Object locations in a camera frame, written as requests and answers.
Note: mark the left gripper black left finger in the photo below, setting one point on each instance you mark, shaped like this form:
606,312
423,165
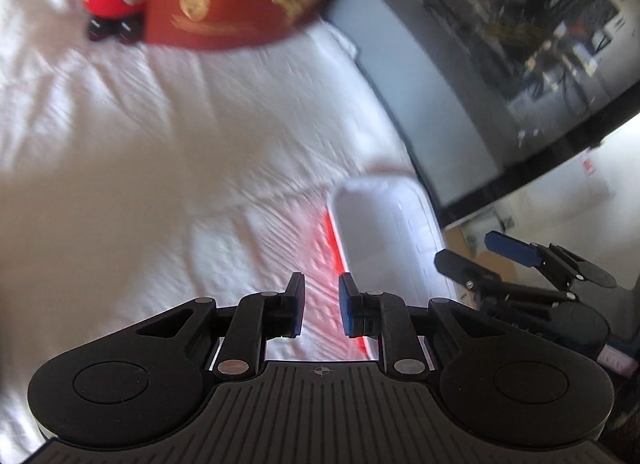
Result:
258,318

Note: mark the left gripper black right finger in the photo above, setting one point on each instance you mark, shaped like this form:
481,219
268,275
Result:
385,318

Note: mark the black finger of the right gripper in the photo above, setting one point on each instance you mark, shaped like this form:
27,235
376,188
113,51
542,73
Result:
515,250
463,271

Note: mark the brown cardboard sheet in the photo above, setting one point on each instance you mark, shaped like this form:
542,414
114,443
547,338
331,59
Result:
456,242

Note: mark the clear plastic container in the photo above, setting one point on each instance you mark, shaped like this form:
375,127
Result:
387,235

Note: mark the white textured tablecloth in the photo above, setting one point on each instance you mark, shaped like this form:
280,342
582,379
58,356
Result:
135,178

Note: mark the white appliance with glass door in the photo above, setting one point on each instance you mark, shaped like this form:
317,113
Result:
491,94

